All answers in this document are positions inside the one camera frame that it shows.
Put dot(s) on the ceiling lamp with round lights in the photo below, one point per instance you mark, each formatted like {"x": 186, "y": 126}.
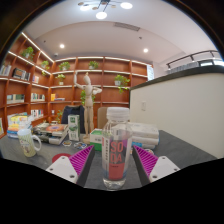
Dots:
{"x": 101, "y": 15}

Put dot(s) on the white wall switch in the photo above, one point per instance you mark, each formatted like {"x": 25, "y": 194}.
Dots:
{"x": 143, "y": 106}

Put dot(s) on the tall green white carton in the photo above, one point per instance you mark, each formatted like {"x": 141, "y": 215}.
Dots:
{"x": 73, "y": 128}

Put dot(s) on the stack of dark books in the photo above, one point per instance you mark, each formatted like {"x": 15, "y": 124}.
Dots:
{"x": 51, "y": 131}

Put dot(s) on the small round badge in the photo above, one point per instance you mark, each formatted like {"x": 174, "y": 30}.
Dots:
{"x": 80, "y": 145}
{"x": 67, "y": 143}

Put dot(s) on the tan chair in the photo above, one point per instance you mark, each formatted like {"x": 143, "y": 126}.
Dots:
{"x": 101, "y": 116}

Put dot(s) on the black ceiling track rail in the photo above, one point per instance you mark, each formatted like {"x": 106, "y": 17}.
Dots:
{"x": 191, "y": 56}

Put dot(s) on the orange wooden shelf unit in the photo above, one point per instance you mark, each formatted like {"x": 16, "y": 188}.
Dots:
{"x": 110, "y": 80}

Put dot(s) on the ceiling air vent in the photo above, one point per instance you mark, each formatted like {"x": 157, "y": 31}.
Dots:
{"x": 126, "y": 26}

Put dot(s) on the recessed ceiling spotlight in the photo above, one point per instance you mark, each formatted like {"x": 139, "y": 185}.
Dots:
{"x": 62, "y": 46}
{"x": 145, "y": 50}

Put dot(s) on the wooden artist mannequin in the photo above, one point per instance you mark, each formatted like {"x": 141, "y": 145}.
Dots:
{"x": 88, "y": 103}

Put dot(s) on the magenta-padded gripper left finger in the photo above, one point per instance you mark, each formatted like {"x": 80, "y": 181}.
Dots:
{"x": 61, "y": 168}

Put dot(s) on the small green white box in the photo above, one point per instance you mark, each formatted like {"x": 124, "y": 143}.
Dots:
{"x": 96, "y": 138}

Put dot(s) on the stack of colourful books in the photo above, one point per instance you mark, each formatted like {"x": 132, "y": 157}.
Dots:
{"x": 16, "y": 125}

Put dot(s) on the clear bottle with pink label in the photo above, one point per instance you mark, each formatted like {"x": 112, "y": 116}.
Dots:
{"x": 116, "y": 156}

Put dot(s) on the yellow striped cartoon mug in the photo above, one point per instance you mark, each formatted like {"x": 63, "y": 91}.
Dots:
{"x": 27, "y": 143}

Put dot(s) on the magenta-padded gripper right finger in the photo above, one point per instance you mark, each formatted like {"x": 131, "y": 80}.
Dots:
{"x": 164, "y": 166}

